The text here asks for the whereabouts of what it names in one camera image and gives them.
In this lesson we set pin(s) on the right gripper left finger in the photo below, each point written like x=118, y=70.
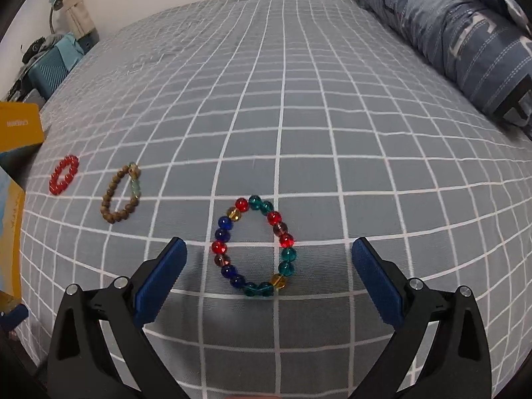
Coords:
x=80, y=364

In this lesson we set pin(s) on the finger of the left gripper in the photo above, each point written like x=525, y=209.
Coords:
x=12, y=319

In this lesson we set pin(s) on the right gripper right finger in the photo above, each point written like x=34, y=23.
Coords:
x=458, y=362

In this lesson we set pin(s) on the open white cardboard box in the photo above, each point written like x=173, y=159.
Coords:
x=21, y=135

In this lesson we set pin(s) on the teal suitcase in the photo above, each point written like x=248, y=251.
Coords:
x=49, y=70

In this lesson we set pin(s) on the clutter on suitcases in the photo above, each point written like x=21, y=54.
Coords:
x=22, y=85

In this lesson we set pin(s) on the beige curtain left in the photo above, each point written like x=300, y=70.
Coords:
x=78, y=19

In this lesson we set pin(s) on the grey checked bed sheet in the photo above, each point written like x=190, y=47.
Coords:
x=269, y=135

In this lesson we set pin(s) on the blue desk lamp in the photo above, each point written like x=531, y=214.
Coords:
x=56, y=5

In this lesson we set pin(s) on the folded blue grey duvet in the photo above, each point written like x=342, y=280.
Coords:
x=485, y=54

